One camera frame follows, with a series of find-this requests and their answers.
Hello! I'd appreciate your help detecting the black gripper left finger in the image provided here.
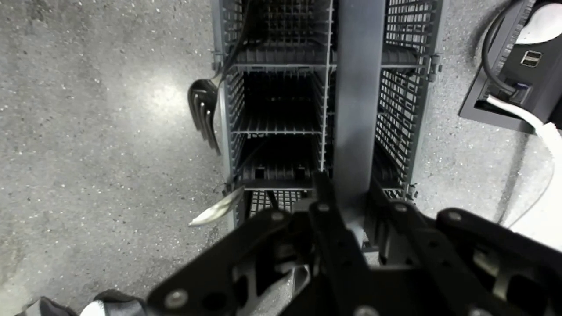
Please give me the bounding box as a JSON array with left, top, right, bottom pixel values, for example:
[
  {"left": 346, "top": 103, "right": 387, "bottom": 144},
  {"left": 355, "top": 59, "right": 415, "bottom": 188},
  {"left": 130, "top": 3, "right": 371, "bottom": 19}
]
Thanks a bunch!
[{"left": 313, "top": 172, "right": 336, "bottom": 212}]

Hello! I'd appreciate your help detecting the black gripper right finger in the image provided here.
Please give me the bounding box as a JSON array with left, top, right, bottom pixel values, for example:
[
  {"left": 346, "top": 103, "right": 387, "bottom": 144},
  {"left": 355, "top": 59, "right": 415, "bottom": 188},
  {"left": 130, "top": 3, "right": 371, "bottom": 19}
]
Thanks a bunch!
[{"left": 367, "top": 179, "right": 392, "bottom": 212}]

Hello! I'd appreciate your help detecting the grey wire cutlery rack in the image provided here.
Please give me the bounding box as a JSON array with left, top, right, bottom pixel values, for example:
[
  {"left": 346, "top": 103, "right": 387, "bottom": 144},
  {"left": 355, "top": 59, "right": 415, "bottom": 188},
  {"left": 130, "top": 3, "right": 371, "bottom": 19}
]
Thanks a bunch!
[{"left": 213, "top": 0, "right": 443, "bottom": 224}]

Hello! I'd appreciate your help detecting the light spoon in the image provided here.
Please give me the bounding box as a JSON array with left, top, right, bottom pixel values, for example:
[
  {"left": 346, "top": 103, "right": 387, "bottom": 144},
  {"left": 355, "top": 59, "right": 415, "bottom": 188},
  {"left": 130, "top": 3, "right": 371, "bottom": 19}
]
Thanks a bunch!
[{"left": 190, "top": 188, "right": 244, "bottom": 226}]

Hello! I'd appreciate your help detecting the black table power box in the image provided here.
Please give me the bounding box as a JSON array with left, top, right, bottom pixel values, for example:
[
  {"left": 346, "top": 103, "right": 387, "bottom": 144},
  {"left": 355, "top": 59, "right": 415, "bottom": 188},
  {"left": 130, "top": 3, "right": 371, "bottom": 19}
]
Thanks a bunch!
[{"left": 459, "top": 0, "right": 562, "bottom": 131}]

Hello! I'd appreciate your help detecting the white cable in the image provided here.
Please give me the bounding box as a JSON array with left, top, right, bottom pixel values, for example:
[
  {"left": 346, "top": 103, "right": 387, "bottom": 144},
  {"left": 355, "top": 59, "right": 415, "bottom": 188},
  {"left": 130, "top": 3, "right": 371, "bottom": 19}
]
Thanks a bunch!
[{"left": 483, "top": 94, "right": 562, "bottom": 230}]

